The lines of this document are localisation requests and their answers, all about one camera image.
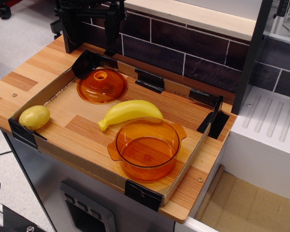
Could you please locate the orange transparent pot lid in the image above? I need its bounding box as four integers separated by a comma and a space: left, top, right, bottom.
77, 69, 128, 104

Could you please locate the light wooden shelf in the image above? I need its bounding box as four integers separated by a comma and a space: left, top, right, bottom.
125, 0, 256, 41

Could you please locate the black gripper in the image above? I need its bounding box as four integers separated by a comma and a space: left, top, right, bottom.
54, 0, 127, 47

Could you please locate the yellow plastic banana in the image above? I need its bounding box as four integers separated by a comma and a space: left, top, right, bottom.
98, 100, 163, 131

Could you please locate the grey oven control panel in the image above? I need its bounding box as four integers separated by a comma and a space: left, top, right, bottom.
59, 182, 116, 232

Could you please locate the cardboard fence with black tape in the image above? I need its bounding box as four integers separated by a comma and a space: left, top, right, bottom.
9, 50, 236, 220

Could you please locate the orange transparent pot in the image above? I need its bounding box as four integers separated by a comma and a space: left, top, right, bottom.
107, 117, 187, 181

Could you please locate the yellow plastic potato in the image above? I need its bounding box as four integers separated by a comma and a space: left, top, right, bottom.
18, 105, 50, 131

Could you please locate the black caster wheel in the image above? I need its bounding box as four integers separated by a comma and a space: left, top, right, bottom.
0, 4, 12, 19

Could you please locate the white toy sink drainboard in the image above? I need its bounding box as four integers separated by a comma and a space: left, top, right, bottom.
222, 87, 290, 199

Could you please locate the dark grey vertical post right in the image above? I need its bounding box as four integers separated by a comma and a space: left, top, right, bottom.
232, 0, 273, 115

